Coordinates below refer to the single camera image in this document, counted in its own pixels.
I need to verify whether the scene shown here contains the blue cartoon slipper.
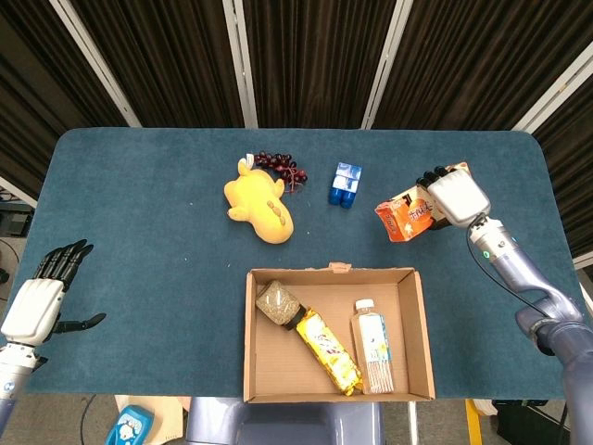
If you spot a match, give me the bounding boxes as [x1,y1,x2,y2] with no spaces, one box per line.
[104,404,157,445]

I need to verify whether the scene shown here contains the orange biscuit box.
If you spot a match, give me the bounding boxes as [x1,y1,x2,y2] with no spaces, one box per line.
[374,161,473,244]

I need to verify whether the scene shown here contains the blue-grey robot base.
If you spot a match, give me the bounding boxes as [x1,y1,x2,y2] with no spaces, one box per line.
[184,396,385,445]

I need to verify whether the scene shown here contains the grey metal table leg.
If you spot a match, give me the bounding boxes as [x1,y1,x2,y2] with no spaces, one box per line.
[406,400,419,445]

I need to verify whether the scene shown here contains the blue felt table cover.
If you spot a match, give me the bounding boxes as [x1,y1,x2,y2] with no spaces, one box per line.
[20,128,593,400]

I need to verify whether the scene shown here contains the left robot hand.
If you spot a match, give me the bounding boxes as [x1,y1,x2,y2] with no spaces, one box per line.
[0,238,107,348]

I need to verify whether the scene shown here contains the black floor equipment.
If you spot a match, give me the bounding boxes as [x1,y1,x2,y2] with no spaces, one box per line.
[0,207,34,238]

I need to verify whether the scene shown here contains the open cardboard box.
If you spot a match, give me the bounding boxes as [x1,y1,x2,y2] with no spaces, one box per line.
[243,262,437,404]

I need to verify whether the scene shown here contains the yellow bar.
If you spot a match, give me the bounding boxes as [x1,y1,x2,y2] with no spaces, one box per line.
[464,398,484,445]

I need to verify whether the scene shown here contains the dark red grape bunch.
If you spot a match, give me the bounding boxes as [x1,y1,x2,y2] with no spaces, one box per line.
[253,150,309,196]

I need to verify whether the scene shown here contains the blue toy building block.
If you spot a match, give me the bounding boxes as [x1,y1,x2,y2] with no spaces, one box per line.
[327,161,363,209]

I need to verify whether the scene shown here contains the black case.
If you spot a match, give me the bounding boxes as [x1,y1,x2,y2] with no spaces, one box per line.
[490,399,567,445]

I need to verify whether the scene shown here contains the round glass grain jar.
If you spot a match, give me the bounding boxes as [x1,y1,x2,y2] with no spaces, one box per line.
[255,279,308,332]

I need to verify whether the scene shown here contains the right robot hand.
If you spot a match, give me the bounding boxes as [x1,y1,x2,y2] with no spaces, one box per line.
[415,165,492,231]

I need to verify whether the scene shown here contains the gold snack packet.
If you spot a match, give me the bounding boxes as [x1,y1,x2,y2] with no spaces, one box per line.
[295,306,364,398]

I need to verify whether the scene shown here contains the dark pleated curtain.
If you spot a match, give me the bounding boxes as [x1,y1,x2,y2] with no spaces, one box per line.
[0,0,593,261]

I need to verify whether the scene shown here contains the black floor cable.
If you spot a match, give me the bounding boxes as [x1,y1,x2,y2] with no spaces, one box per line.
[79,395,97,445]

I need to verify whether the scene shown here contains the black right hand cable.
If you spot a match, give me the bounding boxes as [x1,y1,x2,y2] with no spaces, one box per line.
[465,222,548,321]

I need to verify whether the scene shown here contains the transparent bottle white cap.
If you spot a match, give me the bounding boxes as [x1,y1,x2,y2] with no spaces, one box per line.
[350,299,397,396]

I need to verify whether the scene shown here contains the yellow plush toy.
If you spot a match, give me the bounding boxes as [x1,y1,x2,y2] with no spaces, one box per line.
[223,157,295,246]

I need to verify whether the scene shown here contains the white metal frame post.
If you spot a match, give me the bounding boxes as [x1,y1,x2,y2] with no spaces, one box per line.
[572,252,593,282]
[48,0,143,129]
[0,174,39,209]
[360,0,414,130]
[511,53,593,134]
[221,0,259,130]

